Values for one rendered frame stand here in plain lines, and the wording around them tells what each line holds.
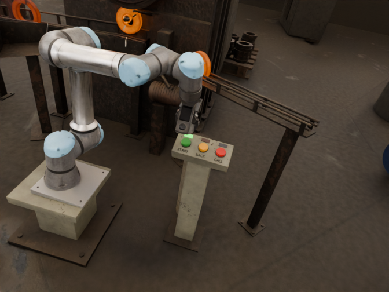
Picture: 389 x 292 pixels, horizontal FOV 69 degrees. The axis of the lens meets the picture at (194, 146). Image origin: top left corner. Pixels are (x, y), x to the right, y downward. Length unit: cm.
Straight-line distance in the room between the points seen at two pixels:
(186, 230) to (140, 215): 29
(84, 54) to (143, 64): 21
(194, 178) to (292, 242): 78
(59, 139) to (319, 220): 153
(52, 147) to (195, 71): 68
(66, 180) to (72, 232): 29
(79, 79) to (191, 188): 64
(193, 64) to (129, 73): 19
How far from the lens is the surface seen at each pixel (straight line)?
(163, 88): 175
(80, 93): 125
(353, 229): 206
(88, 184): 140
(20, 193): 145
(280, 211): 190
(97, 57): 92
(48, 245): 159
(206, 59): 158
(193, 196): 132
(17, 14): 235
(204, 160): 115
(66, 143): 126
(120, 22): 192
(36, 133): 228
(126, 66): 81
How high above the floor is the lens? 131
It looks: 37 degrees down
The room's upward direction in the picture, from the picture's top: 11 degrees clockwise
